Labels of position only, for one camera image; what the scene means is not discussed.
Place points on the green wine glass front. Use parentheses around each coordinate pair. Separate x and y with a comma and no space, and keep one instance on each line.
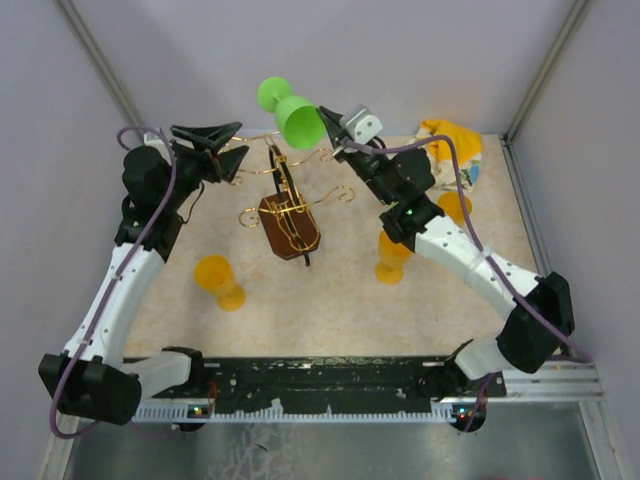
(295,116)

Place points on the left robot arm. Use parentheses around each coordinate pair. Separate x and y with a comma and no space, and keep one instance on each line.
(90,379)

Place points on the orange wine glass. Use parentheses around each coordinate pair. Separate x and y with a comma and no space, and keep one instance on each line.
(214,274)
(452,206)
(392,258)

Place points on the yellow patterned cloth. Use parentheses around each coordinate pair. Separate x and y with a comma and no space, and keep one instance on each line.
(468,146)

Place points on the orange wine glass right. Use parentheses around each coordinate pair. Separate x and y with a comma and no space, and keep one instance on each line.
(452,206)

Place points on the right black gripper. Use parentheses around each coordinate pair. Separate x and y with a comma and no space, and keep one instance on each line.
(334,132)

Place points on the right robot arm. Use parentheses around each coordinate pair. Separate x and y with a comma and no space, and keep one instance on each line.
(537,310)

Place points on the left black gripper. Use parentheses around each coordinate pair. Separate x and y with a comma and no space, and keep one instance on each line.
(227,164)

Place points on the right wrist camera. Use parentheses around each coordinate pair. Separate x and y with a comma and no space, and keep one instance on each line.
(361,124)

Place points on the gold wire wine glass rack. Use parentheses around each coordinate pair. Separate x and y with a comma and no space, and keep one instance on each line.
(286,216)

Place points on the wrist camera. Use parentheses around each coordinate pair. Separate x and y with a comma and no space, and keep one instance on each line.
(154,138)
(361,124)

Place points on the orange wine glass middle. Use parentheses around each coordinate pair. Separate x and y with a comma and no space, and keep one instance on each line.
(392,258)

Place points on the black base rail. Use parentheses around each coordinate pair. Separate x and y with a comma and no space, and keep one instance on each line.
(330,390)

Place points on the orange wine glass left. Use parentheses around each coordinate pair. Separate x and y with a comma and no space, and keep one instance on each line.
(214,274)

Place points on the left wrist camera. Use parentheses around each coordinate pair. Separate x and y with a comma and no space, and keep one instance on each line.
(154,138)

